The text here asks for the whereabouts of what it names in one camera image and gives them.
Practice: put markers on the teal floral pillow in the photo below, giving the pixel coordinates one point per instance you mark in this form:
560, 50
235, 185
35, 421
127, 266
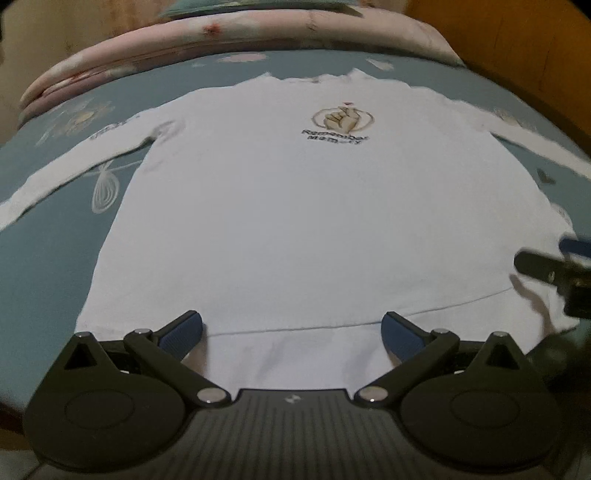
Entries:
249, 7

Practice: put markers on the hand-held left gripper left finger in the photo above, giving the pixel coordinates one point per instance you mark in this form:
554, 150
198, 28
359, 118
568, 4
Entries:
181, 330

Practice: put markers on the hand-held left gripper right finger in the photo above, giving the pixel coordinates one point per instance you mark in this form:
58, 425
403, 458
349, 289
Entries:
400, 334

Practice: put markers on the white printed t-shirt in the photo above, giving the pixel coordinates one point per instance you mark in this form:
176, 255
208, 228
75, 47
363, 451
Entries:
295, 221

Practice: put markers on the pink floral folded quilt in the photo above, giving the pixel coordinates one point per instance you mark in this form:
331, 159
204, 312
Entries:
258, 37

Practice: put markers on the wooden headboard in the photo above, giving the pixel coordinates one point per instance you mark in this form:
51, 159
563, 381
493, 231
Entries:
521, 50

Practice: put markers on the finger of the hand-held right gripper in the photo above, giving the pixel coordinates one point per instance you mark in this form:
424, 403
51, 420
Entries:
575, 247
540, 267

